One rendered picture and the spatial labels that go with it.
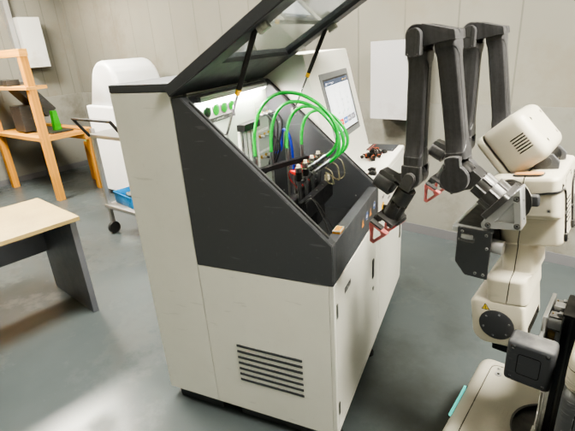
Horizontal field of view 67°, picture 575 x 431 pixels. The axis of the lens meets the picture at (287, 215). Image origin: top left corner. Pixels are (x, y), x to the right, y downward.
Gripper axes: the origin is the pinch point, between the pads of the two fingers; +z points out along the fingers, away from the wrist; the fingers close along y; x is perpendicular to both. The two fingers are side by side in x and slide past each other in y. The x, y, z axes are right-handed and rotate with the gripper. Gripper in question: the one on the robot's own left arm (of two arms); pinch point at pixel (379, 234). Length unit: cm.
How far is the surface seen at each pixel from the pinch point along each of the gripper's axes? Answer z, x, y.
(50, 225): 119, -166, 27
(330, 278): 21.7, -5.2, 8.1
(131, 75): 139, -358, -157
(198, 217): 29, -59, 22
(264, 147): 24, -78, -35
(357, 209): 15.0, -19.2, -26.1
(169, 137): 5, -79, 24
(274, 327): 56, -14, 14
